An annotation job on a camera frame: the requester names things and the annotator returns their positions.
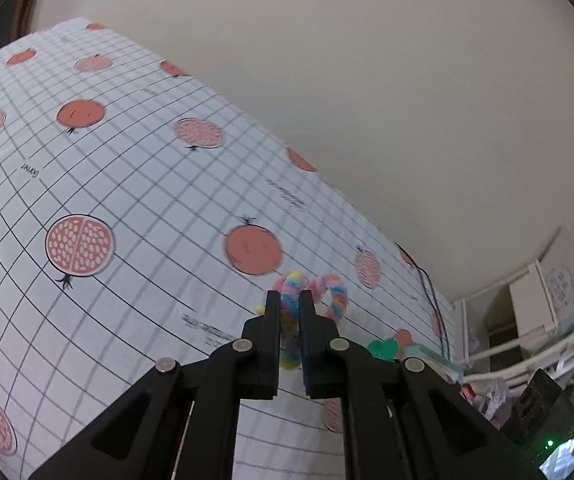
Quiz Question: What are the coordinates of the white printed booklet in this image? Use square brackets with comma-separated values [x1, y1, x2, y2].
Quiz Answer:
[539, 225, 574, 321]

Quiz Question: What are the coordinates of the white plastic basket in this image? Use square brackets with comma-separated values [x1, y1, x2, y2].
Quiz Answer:
[454, 305, 574, 396]

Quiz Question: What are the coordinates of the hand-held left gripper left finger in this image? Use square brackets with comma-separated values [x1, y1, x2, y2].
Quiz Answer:
[27, 290, 283, 480]

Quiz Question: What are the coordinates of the black cable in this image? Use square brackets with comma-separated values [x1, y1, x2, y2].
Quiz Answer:
[407, 257, 458, 363]

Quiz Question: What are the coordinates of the teal cardboard box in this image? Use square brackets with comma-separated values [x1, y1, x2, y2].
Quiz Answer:
[407, 342, 465, 386]

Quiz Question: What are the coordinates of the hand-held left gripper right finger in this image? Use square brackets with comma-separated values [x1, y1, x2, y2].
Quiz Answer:
[298, 289, 542, 480]

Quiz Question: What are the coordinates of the pastel rainbow pipe cleaner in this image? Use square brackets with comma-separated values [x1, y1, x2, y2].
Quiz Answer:
[259, 270, 350, 371]

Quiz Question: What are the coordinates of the crumpled silver foil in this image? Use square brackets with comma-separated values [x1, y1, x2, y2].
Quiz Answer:
[467, 380, 510, 418]

